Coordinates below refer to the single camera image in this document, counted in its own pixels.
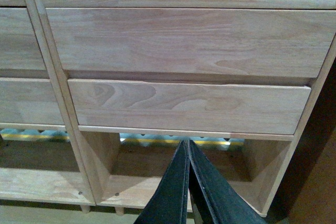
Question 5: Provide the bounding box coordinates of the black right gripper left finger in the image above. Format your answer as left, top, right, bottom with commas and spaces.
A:
135, 141, 190, 223

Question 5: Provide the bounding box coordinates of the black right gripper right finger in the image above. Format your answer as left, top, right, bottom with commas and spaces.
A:
188, 140, 265, 223

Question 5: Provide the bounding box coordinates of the right light wood shelf unit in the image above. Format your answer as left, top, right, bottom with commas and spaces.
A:
27, 0, 335, 217

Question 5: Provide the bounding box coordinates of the light wood shelf unit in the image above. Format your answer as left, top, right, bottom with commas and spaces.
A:
1, 0, 96, 212
27, 0, 335, 217

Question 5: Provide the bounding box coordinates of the left light wood shelf unit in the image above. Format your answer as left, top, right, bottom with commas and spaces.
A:
1, 0, 96, 212

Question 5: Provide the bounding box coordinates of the brown wooden cabinet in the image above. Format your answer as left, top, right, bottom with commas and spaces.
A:
265, 65, 335, 223

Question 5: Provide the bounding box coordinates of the right unit lower drawer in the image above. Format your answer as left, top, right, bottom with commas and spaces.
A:
68, 79, 311, 135

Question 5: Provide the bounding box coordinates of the unit drawer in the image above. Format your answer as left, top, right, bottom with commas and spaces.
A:
47, 8, 335, 78
1, 78, 64, 125
1, 7, 46, 70
68, 79, 311, 135

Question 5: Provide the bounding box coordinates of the right unit upper drawer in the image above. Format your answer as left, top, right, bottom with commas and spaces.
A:
47, 8, 335, 78

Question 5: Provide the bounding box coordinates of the left unit lower drawer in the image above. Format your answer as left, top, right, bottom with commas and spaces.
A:
1, 78, 64, 125

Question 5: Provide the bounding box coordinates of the left unit upper drawer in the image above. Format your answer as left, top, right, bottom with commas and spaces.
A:
1, 7, 46, 70

